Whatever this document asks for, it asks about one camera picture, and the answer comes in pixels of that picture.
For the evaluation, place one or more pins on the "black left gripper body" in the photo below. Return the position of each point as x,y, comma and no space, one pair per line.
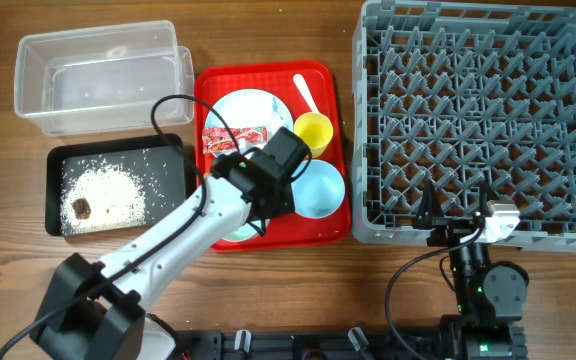
283,203

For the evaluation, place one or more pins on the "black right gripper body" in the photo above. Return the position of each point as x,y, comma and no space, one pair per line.
450,232

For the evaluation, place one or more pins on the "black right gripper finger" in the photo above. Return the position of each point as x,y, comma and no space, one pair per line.
487,198
429,213

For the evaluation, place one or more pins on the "mint green bowl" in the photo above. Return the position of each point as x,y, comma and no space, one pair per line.
244,233

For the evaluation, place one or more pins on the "red snack wrapper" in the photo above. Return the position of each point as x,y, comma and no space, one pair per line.
217,140

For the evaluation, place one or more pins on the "white napkin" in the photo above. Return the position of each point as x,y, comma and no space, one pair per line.
253,110

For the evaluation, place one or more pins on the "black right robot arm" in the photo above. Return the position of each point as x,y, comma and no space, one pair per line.
490,295

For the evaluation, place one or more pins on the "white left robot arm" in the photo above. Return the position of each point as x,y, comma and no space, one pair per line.
101,310

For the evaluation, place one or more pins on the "grey plastic dishwasher rack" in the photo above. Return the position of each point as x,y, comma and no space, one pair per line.
459,95

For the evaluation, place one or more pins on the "black waste tray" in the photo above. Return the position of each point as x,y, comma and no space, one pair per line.
161,169

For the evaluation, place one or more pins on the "clear plastic waste bin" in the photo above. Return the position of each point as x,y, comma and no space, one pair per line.
103,79

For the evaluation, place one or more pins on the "light blue bowl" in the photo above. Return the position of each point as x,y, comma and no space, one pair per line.
318,191

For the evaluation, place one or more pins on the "red plastic tray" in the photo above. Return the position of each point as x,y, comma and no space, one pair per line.
277,79

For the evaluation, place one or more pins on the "yellow plastic cup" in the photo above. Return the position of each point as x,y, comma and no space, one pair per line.
316,130

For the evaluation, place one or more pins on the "light blue plate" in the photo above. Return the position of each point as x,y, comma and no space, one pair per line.
224,106

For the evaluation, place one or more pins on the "white plastic spoon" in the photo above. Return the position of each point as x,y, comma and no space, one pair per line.
302,87

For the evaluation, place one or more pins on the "pile of white rice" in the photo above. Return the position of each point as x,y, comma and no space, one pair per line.
116,198

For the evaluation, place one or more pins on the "brown food chunk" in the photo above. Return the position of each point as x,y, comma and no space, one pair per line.
81,208

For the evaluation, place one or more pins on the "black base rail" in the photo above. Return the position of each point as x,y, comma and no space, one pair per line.
430,343

